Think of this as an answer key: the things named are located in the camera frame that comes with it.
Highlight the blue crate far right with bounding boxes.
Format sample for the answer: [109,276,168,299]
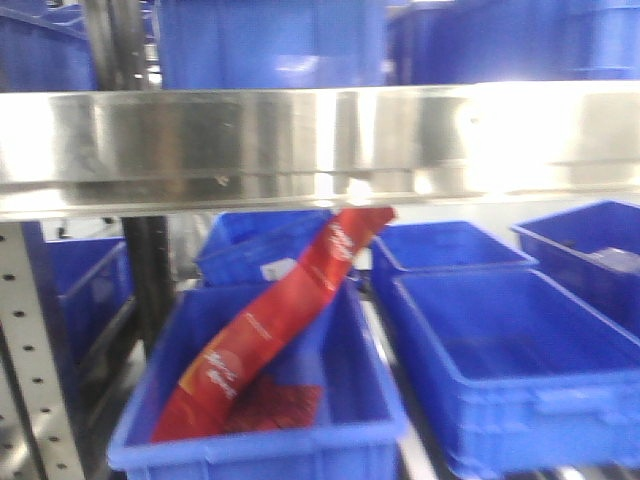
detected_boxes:
[512,200,639,335]

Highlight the stainless steel shelf rail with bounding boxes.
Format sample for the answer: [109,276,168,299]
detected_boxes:
[1,81,639,221]

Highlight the red snack bag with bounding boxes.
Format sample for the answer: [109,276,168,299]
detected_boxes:
[151,207,395,443]

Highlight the blue crate front right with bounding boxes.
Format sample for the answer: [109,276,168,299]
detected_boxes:
[386,270,639,479]

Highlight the blue crate upper right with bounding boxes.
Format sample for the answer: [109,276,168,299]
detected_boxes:
[387,1,639,85]

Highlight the blue crate lower left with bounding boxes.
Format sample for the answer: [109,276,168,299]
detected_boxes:
[47,237,133,363]

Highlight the blue crate upper left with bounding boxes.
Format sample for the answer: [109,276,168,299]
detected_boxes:
[1,1,97,92]

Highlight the perforated grey rack upright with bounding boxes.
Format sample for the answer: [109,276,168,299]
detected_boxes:
[1,222,84,479]

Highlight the blue crate back middle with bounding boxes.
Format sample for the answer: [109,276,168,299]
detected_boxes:
[195,209,332,285]

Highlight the blue crate back right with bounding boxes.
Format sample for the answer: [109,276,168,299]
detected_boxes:
[370,220,538,302]

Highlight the blue crate holding red bag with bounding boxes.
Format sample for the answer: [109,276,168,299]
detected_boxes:
[107,282,408,479]

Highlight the blue crate upper middle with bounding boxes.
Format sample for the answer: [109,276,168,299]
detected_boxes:
[154,1,386,90]

